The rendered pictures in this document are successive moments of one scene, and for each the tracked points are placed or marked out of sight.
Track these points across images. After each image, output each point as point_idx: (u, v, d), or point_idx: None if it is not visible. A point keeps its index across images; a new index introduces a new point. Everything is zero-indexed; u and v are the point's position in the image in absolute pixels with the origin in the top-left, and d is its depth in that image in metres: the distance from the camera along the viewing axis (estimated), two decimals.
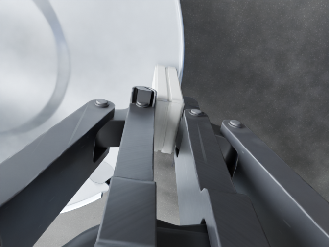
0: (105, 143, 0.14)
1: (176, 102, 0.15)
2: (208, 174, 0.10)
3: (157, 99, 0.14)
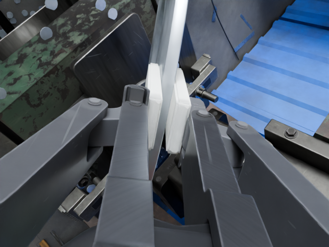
0: (98, 142, 0.14)
1: (183, 103, 0.15)
2: (213, 174, 0.10)
3: (151, 97, 0.14)
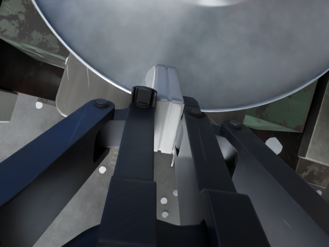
0: (105, 143, 0.14)
1: (176, 102, 0.15)
2: (208, 174, 0.10)
3: (157, 99, 0.14)
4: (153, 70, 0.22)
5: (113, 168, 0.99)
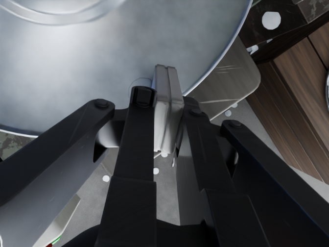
0: (105, 143, 0.14)
1: (176, 102, 0.15)
2: (208, 174, 0.10)
3: (157, 99, 0.14)
4: None
5: None
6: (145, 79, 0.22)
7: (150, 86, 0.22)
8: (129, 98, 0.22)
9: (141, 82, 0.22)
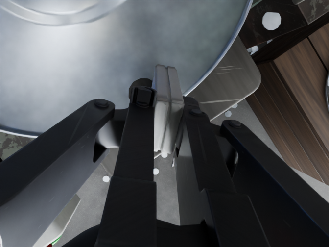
0: (105, 143, 0.14)
1: (176, 102, 0.15)
2: (208, 174, 0.10)
3: (157, 99, 0.14)
4: None
5: None
6: None
7: None
8: None
9: None
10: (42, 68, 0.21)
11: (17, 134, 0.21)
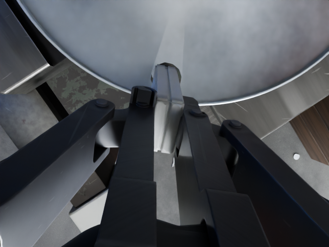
0: (105, 143, 0.14)
1: (176, 102, 0.15)
2: (208, 174, 0.10)
3: (157, 99, 0.14)
4: None
5: None
6: None
7: None
8: None
9: None
10: (287, 1, 0.22)
11: (318, 61, 0.22)
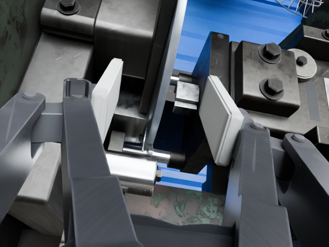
0: (35, 137, 0.13)
1: (236, 115, 0.14)
2: (252, 183, 0.10)
3: (95, 92, 0.14)
4: None
5: None
6: None
7: None
8: None
9: None
10: None
11: (160, 105, 0.27)
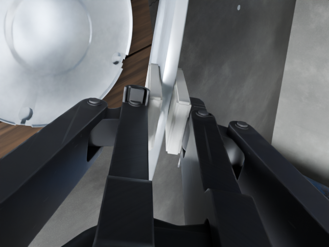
0: (98, 142, 0.14)
1: (183, 103, 0.15)
2: (213, 174, 0.10)
3: (151, 97, 0.14)
4: None
5: None
6: None
7: None
8: None
9: None
10: None
11: (154, 150, 0.19)
